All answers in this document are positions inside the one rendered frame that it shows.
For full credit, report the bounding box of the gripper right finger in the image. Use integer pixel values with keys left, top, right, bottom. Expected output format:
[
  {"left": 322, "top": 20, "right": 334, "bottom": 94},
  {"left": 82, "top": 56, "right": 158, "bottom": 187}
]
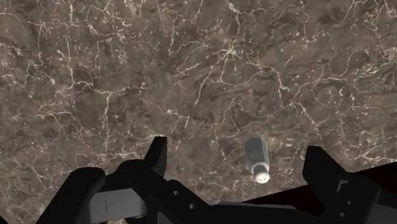
[{"left": 302, "top": 145, "right": 397, "bottom": 224}]

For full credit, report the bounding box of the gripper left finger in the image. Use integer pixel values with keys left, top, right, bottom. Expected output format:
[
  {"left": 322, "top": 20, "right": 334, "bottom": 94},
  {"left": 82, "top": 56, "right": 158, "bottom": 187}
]
[{"left": 36, "top": 136, "right": 209, "bottom": 224}]

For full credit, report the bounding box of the grey salt shaker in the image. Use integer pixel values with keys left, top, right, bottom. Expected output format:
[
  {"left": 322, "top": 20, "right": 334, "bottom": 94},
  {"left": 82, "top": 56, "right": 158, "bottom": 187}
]
[{"left": 244, "top": 136, "right": 271, "bottom": 184}]

